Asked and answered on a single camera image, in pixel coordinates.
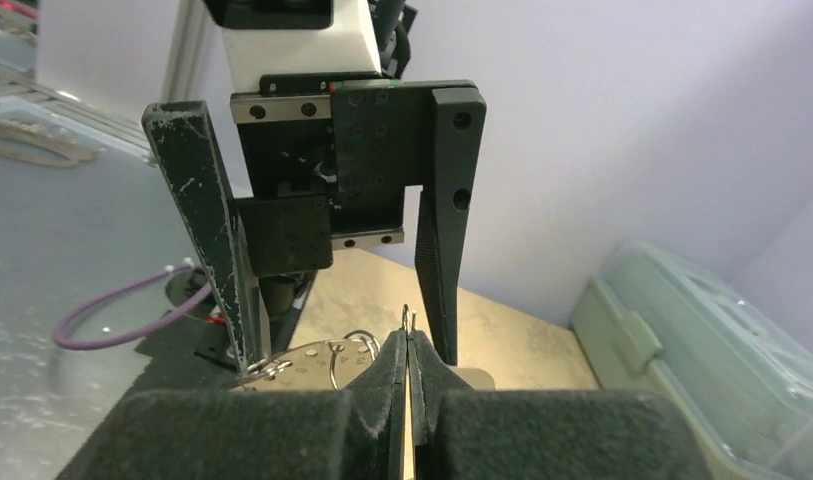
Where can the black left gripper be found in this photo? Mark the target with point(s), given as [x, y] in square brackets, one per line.
[329, 164]

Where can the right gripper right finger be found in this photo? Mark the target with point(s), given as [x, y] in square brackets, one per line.
[463, 433]

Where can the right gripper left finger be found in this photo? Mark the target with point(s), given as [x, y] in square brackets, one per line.
[352, 433]

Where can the large metal keyring with keys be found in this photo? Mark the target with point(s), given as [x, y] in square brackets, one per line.
[321, 365]

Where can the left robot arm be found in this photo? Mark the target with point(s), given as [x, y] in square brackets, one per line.
[386, 33]

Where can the green plastic toolbox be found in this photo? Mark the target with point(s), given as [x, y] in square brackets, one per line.
[651, 320]

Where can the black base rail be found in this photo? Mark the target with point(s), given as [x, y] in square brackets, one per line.
[195, 352]

